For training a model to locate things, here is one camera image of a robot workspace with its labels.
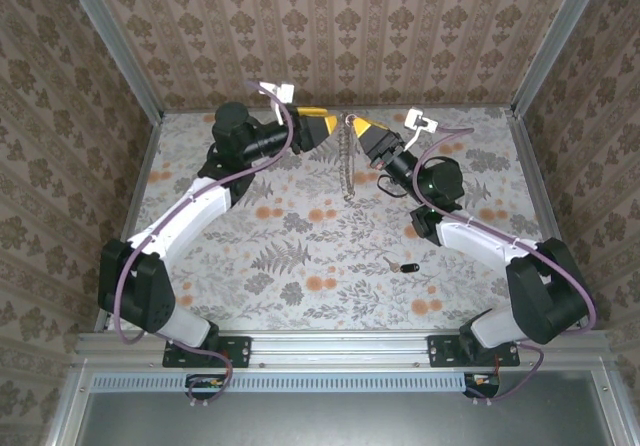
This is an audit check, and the metal keyring chain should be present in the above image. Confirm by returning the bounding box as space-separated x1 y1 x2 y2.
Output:
337 113 359 202

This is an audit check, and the key with black fob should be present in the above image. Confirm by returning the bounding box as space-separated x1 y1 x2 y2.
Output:
386 257 420 276

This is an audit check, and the grey metal sheet panel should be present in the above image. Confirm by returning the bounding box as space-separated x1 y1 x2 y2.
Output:
74 385 619 446

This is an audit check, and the aluminium table side rail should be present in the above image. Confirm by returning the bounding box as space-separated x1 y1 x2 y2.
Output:
503 107 592 331
94 110 165 333

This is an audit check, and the aluminium frame post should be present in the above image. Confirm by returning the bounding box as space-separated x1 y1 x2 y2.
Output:
508 0 609 117
57 0 166 123

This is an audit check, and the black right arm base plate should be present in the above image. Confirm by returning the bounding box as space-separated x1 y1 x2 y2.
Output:
428 334 521 369

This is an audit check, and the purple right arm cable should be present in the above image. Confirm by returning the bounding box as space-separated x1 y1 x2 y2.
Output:
407 125 599 407

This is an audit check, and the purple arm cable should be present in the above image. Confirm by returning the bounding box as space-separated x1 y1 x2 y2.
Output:
112 79 297 407
407 125 599 407

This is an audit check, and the aluminium table edge rail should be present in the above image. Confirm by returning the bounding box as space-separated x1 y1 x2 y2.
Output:
74 329 610 368

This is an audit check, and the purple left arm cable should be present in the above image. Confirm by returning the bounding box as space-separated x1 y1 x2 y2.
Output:
112 79 297 407

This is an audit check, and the black connector box with wires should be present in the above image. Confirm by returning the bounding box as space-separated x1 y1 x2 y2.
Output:
463 373 501 400
185 373 227 401

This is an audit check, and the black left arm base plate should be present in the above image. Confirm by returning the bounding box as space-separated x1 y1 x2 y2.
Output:
162 334 251 369

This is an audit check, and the grey slotted cable duct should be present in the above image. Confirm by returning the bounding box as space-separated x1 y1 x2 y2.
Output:
91 371 615 393

